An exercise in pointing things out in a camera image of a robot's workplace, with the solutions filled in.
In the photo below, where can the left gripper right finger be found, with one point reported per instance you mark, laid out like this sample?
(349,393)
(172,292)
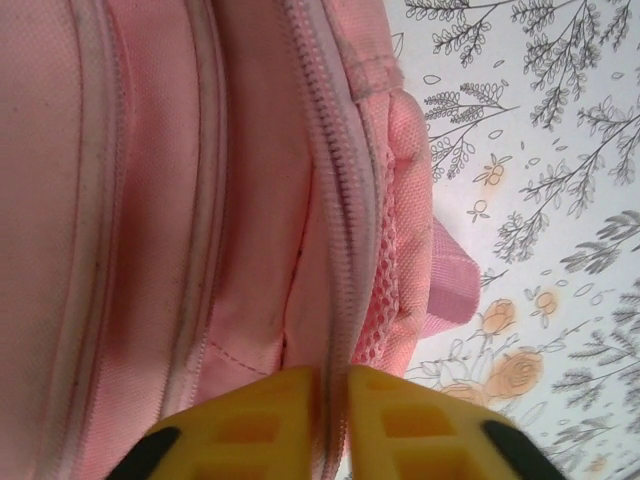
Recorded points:
(425,440)

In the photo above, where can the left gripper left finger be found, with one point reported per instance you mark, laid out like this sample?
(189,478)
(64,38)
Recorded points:
(240,440)

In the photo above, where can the pink school backpack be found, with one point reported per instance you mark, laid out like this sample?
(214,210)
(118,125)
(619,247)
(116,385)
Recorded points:
(150,200)

